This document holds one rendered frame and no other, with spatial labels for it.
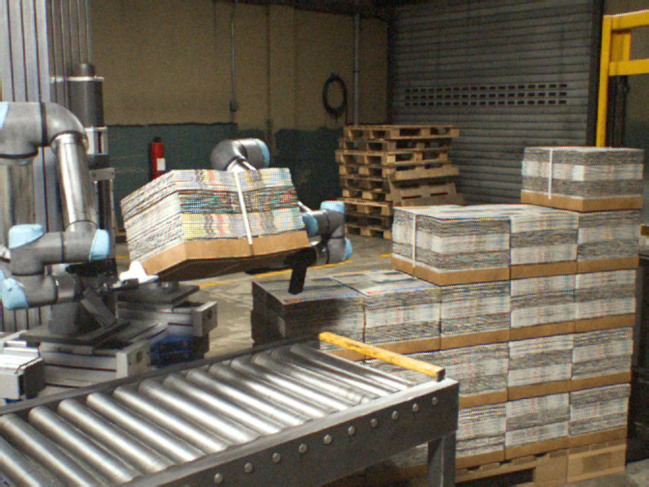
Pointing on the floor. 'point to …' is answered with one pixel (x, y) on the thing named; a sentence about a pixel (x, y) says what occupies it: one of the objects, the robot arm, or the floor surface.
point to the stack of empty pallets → (379, 213)
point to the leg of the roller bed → (441, 461)
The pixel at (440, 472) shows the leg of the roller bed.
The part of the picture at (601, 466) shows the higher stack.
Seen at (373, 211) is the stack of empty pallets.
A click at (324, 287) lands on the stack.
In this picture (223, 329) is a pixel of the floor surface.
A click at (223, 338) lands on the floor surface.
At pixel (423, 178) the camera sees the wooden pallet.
